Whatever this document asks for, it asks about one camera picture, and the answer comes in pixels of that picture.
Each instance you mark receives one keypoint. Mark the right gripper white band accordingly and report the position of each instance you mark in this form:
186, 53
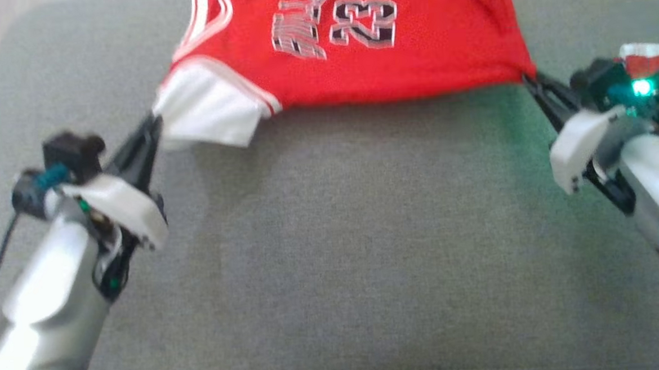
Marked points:
578, 144

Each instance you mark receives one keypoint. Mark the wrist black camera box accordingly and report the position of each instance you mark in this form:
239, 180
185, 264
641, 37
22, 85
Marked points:
594, 78
74, 153

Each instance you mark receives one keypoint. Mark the red basketball jersey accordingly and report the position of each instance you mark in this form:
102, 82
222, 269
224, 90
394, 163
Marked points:
385, 69

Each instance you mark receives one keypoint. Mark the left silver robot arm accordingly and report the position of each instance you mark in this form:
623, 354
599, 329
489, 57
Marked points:
48, 301

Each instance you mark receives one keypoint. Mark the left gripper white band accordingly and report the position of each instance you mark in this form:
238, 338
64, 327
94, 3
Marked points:
125, 210

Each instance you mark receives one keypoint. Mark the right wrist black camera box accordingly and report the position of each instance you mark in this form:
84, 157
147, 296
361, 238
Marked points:
594, 78

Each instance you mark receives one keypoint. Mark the grey fabric ottoman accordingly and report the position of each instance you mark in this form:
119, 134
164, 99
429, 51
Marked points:
338, 235

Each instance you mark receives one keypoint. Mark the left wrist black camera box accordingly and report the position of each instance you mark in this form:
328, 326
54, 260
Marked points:
74, 153

